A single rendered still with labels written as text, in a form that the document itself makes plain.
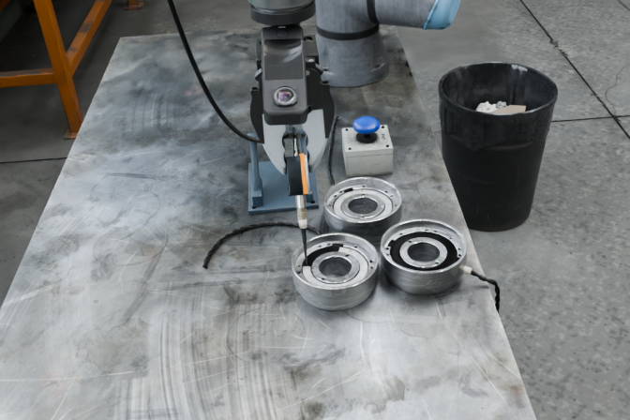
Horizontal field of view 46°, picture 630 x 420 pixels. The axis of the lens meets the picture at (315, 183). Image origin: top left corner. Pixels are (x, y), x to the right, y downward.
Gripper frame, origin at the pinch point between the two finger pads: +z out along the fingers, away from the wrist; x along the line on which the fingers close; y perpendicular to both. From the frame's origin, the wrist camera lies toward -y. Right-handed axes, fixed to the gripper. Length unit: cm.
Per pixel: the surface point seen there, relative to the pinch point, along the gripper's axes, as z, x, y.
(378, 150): 9.1, -12.0, 16.5
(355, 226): 10.0, -6.8, 0.1
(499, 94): 61, -65, 126
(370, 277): 9.5, -7.3, -10.5
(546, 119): 56, -70, 99
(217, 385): 13.2, 10.7, -21.2
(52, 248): 13.2, 34.3, 5.5
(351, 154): 9.3, -8.0, 16.6
